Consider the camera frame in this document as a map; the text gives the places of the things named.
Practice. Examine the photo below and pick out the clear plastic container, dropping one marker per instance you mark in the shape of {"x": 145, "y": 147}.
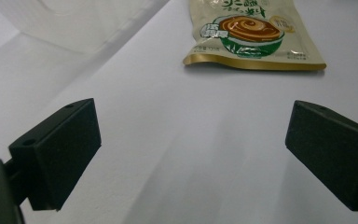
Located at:
{"x": 74, "y": 21}

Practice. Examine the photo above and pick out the cream sauce packet green bowl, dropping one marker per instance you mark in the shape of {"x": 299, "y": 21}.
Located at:
{"x": 248, "y": 34}

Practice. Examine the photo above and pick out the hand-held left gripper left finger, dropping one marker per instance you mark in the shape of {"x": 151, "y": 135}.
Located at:
{"x": 63, "y": 155}

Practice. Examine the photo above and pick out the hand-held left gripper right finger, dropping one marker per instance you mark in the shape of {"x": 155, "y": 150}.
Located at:
{"x": 332, "y": 152}

